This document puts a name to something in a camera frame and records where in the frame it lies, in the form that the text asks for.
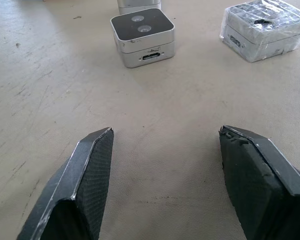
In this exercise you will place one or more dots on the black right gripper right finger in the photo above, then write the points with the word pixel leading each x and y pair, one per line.
pixel 260 190

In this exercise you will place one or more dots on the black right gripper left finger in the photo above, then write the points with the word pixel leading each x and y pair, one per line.
pixel 75 190

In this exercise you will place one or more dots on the plastic-wrapped silver camera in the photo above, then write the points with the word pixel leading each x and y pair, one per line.
pixel 262 30

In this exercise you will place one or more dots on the silver camera with black face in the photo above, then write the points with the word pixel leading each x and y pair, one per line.
pixel 143 37

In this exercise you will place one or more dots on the silver device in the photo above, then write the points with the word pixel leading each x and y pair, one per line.
pixel 139 5

